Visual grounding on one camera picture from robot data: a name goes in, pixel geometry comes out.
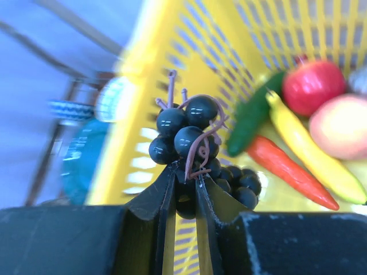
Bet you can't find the metal dish rack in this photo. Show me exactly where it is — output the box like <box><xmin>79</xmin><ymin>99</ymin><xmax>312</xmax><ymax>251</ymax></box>
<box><xmin>1</xmin><ymin>1</ymin><xmax>124</xmax><ymax>206</ymax></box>

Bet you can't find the orange carrot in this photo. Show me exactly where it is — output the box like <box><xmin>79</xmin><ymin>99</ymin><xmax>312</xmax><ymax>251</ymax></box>
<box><xmin>246</xmin><ymin>135</ymin><xmax>339</xmax><ymax>211</ymax></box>

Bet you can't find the white bowl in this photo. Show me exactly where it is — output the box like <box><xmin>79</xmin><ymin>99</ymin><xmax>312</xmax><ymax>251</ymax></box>
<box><xmin>95</xmin><ymin>76</ymin><xmax>136</xmax><ymax>123</ymax></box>

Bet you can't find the teal scalloped plate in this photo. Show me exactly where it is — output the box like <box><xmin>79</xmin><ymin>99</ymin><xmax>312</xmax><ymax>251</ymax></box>
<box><xmin>61</xmin><ymin>119</ymin><xmax>110</xmax><ymax>205</ymax></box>

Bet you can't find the green cucumber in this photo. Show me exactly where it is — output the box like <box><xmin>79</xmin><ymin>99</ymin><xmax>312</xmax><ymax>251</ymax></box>
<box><xmin>225</xmin><ymin>70</ymin><xmax>286</xmax><ymax>158</ymax></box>

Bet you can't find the red apple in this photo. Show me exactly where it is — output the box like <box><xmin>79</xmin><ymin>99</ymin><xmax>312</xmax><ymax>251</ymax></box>
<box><xmin>282</xmin><ymin>54</ymin><xmax>346</xmax><ymax>117</ymax></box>

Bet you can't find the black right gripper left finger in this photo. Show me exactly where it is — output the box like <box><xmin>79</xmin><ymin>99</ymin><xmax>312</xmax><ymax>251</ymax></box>
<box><xmin>1</xmin><ymin>164</ymin><xmax>177</xmax><ymax>274</ymax></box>

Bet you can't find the peach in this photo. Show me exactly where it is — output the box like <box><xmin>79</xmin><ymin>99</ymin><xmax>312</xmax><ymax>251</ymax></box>
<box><xmin>309</xmin><ymin>94</ymin><xmax>366</xmax><ymax>160</ymax></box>

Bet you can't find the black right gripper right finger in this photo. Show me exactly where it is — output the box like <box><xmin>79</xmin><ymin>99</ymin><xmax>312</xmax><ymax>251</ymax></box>
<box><xmin>196</xmin><ymin>176</ymin><xmax>366</xmax><ymax>274</ymax></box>

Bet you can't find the yellow banana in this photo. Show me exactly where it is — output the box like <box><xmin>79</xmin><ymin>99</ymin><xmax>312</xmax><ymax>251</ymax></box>
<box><xmin>265</xmin><ymin>90</ymin><xmax>366</xmax><ymax>205</ymax></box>

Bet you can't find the black grape bunch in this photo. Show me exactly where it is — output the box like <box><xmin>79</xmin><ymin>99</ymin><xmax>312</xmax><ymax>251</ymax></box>
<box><xmin>149</xmin><ymin>70</ymin><xmax>261</xmax><ymax>219</ymax></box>

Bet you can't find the yellow plastic basket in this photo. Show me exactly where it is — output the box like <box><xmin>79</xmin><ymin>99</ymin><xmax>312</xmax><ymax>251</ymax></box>
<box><xmin>88</xmin><ymin>1</ymin><xmax>366</xmax><ymax>274</ymax></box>

